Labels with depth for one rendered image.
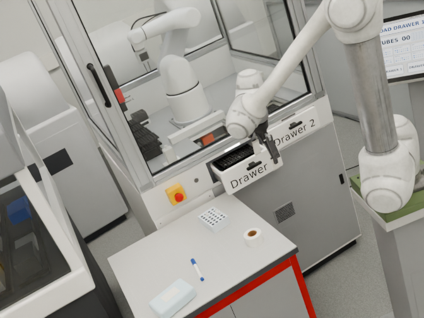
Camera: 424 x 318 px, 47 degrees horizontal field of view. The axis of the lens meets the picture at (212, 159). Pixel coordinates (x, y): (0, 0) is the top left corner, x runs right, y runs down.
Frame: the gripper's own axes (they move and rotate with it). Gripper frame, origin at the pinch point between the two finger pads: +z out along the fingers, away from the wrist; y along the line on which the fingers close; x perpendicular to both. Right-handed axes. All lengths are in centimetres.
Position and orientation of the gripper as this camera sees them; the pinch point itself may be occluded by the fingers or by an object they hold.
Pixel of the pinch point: (266, 159)
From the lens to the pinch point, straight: 203.6
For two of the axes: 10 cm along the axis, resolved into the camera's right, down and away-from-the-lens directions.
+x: -8.5, 4.6, -2.5
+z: 2.4, 7.6, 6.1
